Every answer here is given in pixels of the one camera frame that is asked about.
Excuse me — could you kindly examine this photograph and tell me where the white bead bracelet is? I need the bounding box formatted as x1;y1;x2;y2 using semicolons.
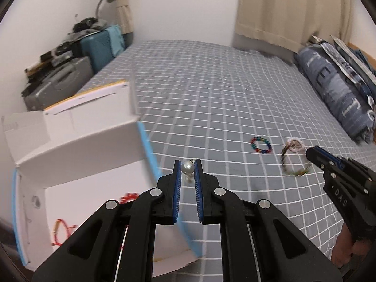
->
284;137;306;154

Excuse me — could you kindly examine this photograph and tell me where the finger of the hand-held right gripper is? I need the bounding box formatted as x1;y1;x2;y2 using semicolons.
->
308;146;369;174
305;151;339;173

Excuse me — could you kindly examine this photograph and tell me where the multicolour bead bracelet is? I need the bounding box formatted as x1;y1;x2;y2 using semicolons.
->
250;137;271;155

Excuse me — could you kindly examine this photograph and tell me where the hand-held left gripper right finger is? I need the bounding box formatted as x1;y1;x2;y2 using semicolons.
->
194;159;343;282

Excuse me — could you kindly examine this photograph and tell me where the dark clothes pile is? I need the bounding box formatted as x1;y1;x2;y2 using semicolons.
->
66;18;109;40

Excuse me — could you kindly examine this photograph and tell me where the red bead bracelet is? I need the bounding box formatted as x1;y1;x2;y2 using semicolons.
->
119;193;140;204

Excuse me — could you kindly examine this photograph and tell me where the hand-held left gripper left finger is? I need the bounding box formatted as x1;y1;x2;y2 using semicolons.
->
32;159;181;282

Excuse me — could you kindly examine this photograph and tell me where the blue printed pillow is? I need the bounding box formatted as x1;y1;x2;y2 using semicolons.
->
295;44;376;144

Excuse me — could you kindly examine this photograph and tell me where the grey suitcase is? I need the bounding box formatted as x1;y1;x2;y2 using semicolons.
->
23;56;94;112

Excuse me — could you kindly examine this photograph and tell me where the folded blue printed quilt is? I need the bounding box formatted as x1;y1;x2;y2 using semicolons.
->
311;35;376;109

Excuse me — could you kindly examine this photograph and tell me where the wooden bead bracelet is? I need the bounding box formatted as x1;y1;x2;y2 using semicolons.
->
280;141;312;177

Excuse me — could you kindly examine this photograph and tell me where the blue and yellow cardboard box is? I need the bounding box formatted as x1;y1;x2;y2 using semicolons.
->
1;81;206;277

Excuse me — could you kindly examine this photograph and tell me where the narrow beige curtain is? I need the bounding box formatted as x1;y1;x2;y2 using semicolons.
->
114;0;136;34

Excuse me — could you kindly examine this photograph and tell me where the wooden headboard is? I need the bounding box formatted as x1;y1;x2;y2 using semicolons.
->
348;43;376;65

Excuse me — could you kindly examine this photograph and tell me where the large red cord bracelet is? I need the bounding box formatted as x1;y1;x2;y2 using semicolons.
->
51;219;77;247

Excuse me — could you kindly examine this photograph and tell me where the person's right hand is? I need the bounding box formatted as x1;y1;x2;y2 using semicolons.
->
331;223;376;271

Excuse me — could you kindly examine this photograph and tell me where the teal suitcase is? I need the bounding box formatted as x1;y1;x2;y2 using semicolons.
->
80;25;127;74

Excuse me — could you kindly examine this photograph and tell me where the wide beige curtain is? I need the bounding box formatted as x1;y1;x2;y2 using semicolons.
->
233;0;353;55

